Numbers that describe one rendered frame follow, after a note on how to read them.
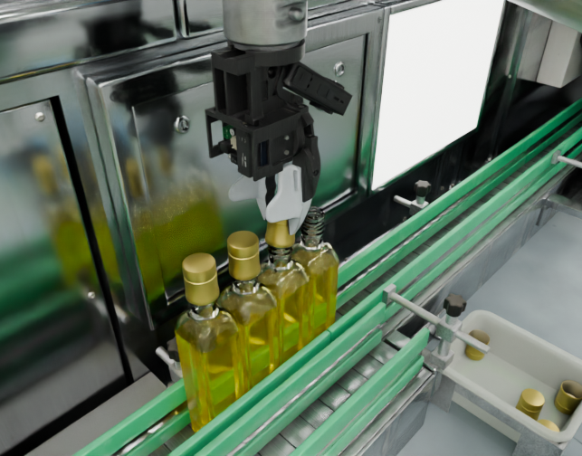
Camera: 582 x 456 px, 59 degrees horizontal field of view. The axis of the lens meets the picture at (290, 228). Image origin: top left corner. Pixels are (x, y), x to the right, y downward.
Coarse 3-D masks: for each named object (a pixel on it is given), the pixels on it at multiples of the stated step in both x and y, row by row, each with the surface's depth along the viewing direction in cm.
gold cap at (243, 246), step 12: (228, 240) 56; (240, 240) 56; (252, 240) 56; (228, 252) 57; (240, 252) 55; (252, 252) 56; (240, 264) 56; (252, 264) 56; (240, 276) 57; (252, 276) 57
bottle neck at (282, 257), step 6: (270, 246) 61; (270, 252) 62; (276, 252) 61; (282, 252) 61; (288, 252) 61; (270, 258) 62; (276, 258) 62; (282, 258) 62; (288, 258) 62; (270, 264) 63; (276, 264) 62; (282, 264) 62; (288, 264) 63
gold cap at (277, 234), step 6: (276, 222) 59; (282, 222) 59; (270, 228) 60; (276, 228) 59; (282, 228) 59; (288, 228) 59; (270, 234) 60; (276, 234) 60; (282, 234) 59; (288, 234) 60; (294, 234) 61; (270, 240) 60; (276, 240) 60; (282, 240) 60; (288, 240) 60; (294, 240) 61; (276, 246) 60; (282, 246) 60; (288, 246) 60
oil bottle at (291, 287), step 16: (272, 272) 63; (288, 272) 63; (304, 272) 64; (272, 288) 62; (288, 288) 62; (304, 288) 65; (288, 304) 64; (304, 304) 66; (288, 320) 65; (304, 320) 68; (288, 336) 67; (304, 336) 70; (288, 352) 68
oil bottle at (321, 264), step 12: (300, 240) 68; (300, 252) 66; (312, 252) 66; (324, 252) 66; (336, 252) 68; (312, 264) 65; (324, 264) 66; (336, 264) 68; (312, 276) 66; (324, 276) 67; (336, 276) 69; (312, 288) 67; (324, 288) 68; (336, 288) 71; (312, 300) 68; (324, 300) 70; (336, 300) 72; (312, 312) 69; (324, 312) 71; (312, 324) 70; (324, 324) 73; (312, 336) 72
